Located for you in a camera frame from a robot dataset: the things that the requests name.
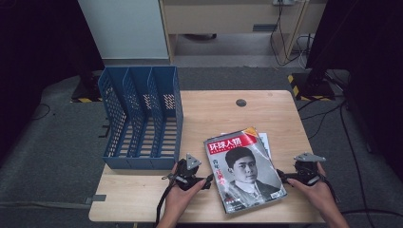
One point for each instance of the white partition panel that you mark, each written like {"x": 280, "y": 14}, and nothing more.
{"x": 126, "y": 28}

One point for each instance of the blue plastic file rack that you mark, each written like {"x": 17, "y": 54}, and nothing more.
{"x": 164, "y": 79}

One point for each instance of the person's left hand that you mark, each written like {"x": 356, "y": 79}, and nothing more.
{"x": 177, "y": 199}

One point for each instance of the grey tape strip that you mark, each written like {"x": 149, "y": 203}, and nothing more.
{"x": 95, "y": 199}

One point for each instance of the white snow scene magazine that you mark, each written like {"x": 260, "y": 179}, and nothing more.
{"x": 265, "y": 142}

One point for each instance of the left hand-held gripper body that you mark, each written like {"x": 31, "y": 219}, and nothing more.
{"x": 187, "y": 174}

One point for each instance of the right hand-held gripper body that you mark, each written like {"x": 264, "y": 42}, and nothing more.
{"x": 305, "y": 171}

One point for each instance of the beige wooden desk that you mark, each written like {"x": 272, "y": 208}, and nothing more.
{"x": 221, "y": 17}

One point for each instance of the person's right hand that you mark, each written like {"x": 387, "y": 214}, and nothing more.
{"x": 320, "y": 196}

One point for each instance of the grey portrait magazine red banner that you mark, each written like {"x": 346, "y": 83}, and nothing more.
{"x": 247, "y": 171}

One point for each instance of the black curtain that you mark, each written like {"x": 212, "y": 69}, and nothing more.
{"x": 38, "y": 57}
{"x": 374, "y": 63}

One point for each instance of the round grey table grommet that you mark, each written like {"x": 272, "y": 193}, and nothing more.
{"x": 241, "y": 103}

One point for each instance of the black stand with striped base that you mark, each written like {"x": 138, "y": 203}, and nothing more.
{"x": 85, "y": 91}
{"x": 312, "y": 87}

